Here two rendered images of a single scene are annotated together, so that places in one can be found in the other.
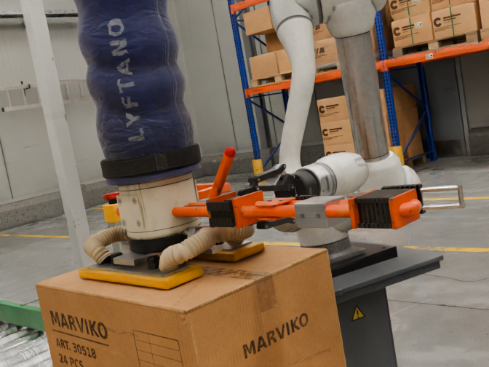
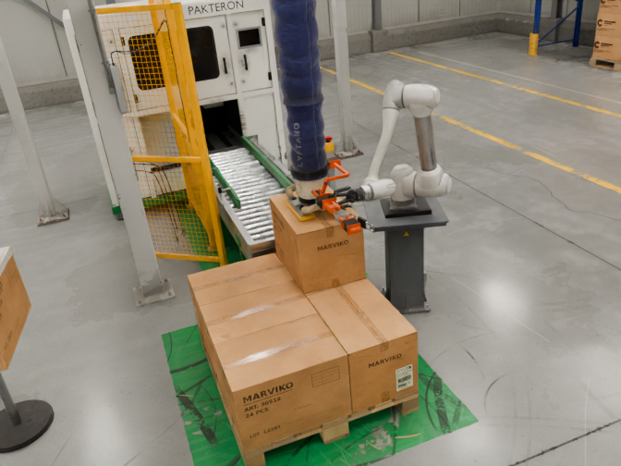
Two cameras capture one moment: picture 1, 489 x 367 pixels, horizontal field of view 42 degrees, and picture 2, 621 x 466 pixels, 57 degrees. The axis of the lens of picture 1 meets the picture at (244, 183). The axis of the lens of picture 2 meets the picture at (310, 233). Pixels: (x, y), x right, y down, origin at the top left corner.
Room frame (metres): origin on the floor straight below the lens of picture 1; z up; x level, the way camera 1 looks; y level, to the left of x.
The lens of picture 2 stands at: (-1.44, -1.21, 2.40)
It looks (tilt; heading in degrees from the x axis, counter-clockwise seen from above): 27 degrees down; 27
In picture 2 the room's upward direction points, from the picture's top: 6 degrees counter-clockwise
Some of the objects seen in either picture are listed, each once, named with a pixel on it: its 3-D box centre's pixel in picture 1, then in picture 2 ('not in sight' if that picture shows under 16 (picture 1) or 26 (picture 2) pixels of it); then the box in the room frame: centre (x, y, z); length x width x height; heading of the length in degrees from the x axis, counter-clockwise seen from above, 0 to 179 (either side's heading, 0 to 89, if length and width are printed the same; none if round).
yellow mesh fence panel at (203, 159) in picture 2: not in sight; (160, 152); (1.89, 1.68, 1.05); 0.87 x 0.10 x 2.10; 97
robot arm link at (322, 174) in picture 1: (312, 184); (365, 192); (1.42, -0.15, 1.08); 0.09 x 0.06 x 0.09; 45
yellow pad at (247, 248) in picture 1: (199, 242); not in sight; (1.51, 0.13, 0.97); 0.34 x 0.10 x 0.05; 44
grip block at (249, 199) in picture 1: (236, 209); (326, 201); (1.26, 0.03, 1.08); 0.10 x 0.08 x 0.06; 134
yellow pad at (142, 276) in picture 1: (135, 266); (298, 205); (1.38, 0.27, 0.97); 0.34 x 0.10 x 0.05; 44
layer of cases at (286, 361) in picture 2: not in sight; (293, 327); (1.00, 0.19, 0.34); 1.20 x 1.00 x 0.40; 45
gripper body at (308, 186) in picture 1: (292, 191); (353, 195); (1.37, -0.10, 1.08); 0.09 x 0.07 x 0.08; 135
